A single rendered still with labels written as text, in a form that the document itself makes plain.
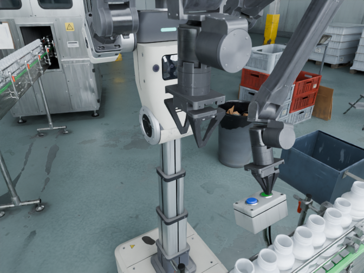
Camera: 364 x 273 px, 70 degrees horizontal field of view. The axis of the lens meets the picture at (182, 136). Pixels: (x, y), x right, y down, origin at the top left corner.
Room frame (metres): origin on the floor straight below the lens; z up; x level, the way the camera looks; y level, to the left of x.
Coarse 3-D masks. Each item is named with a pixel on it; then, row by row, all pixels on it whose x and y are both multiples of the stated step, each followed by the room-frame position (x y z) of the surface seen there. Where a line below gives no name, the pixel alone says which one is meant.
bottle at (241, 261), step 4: (240, 260) 0.35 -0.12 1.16; (244, 260) 0.35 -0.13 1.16; (248, 260) 0.35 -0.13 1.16; (236, 264) 0.34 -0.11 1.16; (240, 264) 0.35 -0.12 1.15; (244, 264) 0.35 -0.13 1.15; (248, 264) 0.34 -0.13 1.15; (252, 264) 0.34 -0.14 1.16; (236, 268) 0.33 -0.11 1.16; (240, 268) 0.35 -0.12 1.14; (244, 268) 0.35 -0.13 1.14; (248, 268) 0.34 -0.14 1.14; (252, 268) 0.33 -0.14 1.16; (232, 272) 0.34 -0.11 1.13; (236, 272) 0.33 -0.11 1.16; (240, 272) 0.32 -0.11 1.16; (244, 272) 0.36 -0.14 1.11; (248, 272) 0.36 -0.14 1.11; (252, 272) 0.32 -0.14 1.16
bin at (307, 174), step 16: (304, 144) 1.31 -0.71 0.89; (320, 144) 1.34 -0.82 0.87; (336, 144) 1.26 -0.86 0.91; (352, 144) 1.20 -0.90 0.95; (288, 160) 1.16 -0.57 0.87; (304, 160) 1.09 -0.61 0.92; (320, 160) 1.31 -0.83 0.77; (336, 160) 1.24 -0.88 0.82; (352, 160) 1.18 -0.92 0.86; (288, 176) 1.15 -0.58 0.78; (304, 176) 1.07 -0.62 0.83; (320, 176) 1.01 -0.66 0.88; (336, 176) 0.95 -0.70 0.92; (352, 176) 0.94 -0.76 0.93; (304, 192) 1.05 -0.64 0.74; (320, 192) 0.99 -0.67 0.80; (336, 192) 0.97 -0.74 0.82
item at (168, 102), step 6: (168, 102) 0.45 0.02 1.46; (210, 102) 0.44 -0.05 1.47; (168, 108) 0.46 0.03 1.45; (174, 108) 0.46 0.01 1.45; (174, 114) 0.46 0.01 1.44; (186, 114) 0.48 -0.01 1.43; (174, 120) 0.46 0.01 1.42; (186, 120) 0.47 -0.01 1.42; (180, 126) 0.46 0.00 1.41; (186, 126) 0.47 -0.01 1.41; (180, 132) 0.46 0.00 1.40; (186, 132) 0.47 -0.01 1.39
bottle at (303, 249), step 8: (296, 232) 0.42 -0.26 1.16; (304, 232) 0.43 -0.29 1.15; (312, 232) 0.42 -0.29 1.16; (296, 240) 0.41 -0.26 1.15; (304, 240) 0.40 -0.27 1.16; (296, 248) 0.40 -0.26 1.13; (304, 248) 0.40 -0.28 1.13; (312, 248) 0.41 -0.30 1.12; (296, 256) 0.39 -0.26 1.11; (304, 256) 0.39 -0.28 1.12; (312, 256) 0.40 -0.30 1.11; (296, 264) 0.39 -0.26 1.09; (304, 272) 0.39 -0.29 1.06
